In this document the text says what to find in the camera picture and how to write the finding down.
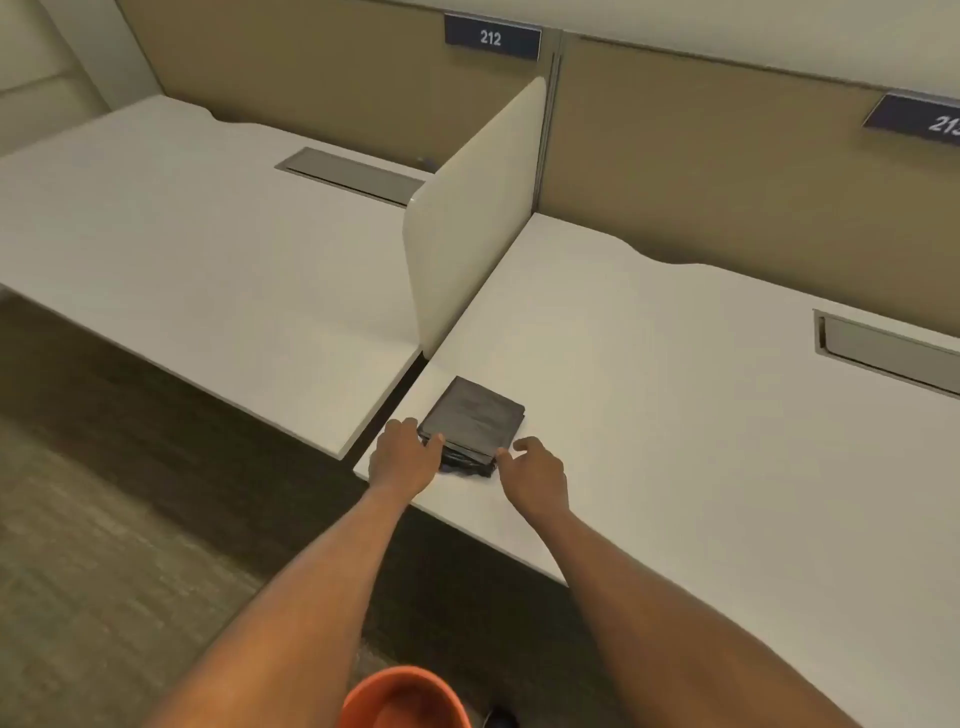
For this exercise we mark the black plastic bags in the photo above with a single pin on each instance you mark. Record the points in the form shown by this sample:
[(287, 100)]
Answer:
[(474, 417)]

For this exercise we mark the person's right hand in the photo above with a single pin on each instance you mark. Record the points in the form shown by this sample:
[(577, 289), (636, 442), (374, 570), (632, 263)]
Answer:
[(536, 484)]

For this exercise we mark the person's left hand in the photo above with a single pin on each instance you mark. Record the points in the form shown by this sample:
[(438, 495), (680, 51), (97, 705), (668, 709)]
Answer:
[(401, 461)]

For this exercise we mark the person's left thumb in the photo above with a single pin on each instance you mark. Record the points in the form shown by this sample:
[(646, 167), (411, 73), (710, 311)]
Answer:
[(434, 442)]

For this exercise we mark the blue desk number sign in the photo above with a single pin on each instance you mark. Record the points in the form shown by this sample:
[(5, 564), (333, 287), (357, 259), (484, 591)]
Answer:
[(919, 116), (491, 36)]

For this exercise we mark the beige partition panel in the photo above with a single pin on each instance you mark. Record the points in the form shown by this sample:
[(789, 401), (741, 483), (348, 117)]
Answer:
[(735, 165), (315, 67)]

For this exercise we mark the white desk divider panel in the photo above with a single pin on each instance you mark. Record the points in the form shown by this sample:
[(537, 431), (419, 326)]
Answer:
[(469, 225)]

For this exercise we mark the grey metal partition post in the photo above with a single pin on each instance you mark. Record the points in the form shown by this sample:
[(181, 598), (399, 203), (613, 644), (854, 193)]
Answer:
[(551, 112)]

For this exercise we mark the black shoe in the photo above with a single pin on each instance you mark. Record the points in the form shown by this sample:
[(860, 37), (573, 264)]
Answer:
[(501, 718)]

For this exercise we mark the person's right thumb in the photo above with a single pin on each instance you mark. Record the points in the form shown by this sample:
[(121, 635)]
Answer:
[(504, 457)]

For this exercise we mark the person's right forearm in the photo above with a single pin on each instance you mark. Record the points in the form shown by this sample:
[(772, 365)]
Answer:
[(660, 645)]

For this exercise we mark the person's left forearm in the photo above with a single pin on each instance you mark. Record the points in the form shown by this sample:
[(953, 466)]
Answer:
[(300, 622)]

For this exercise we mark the orange bucket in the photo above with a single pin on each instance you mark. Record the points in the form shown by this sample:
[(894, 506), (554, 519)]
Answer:
[(401, 701)]

